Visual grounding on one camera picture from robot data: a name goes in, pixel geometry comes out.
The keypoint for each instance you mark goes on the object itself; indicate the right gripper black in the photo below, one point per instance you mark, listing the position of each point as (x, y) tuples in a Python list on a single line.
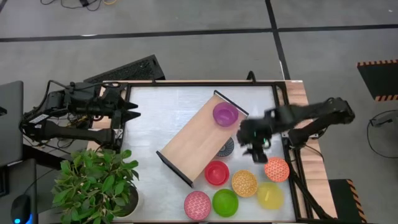
[(255, 130)]

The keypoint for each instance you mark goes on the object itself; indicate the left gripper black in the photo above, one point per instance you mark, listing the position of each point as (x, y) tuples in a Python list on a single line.
[(117, 99)]

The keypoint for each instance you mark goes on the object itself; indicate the orange lattice patterned bowl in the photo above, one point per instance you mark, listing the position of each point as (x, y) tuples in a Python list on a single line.
[(277, 170)]

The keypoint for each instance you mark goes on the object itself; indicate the navy blue patterned bowl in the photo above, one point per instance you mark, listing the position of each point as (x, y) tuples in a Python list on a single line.
[(226, 148)]

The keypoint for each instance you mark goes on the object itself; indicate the yellow patterned bowl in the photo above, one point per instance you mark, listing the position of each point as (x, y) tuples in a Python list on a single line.
[(244, 183)]

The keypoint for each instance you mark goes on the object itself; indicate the red plastic bowl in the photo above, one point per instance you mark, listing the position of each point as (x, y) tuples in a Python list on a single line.
[(216, 173)]

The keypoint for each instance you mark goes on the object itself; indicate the yellow translucent plastic bowl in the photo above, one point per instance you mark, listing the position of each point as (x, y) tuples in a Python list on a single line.
[(270, 196)]

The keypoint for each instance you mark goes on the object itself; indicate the green plastic bowl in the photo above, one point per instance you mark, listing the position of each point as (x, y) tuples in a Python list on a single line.
[(225, 203)]

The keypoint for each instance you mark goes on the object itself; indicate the pink zigzag patterned bowl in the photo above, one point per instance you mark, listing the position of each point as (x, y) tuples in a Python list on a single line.
[(197, 205)]

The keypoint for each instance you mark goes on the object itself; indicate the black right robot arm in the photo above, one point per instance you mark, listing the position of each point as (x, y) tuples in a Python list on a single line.
[(326, 109)]

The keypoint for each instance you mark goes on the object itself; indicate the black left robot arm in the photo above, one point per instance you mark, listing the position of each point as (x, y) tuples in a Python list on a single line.
[(77, 134)]

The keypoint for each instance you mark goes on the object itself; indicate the wooden shelf black metal legs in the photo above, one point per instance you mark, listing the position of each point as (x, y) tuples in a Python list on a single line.
[(192, 143)]

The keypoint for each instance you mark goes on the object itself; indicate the black perforated panel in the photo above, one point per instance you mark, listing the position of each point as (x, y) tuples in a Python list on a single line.
[(130, 70)]

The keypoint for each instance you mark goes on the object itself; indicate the purple plastic bowl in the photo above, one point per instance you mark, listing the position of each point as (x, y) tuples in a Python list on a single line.
[(225, 114)]

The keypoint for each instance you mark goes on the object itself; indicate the green leafy plant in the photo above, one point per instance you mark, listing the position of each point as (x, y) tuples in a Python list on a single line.
[(93, 183)]

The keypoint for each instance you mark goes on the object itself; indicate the white plant pot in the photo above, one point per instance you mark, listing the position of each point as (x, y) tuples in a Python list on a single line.
[(136, 202)]

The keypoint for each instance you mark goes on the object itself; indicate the black mat hazard striped edge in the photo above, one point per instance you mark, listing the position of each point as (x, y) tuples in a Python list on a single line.
[(345, 199), (379, 79)]

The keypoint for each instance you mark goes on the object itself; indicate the grey laptop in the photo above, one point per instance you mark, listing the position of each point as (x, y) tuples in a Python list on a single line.
[(11, 124)]

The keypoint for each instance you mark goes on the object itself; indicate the black computer mouse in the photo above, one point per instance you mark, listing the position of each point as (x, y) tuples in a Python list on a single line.
[(20, 208)]

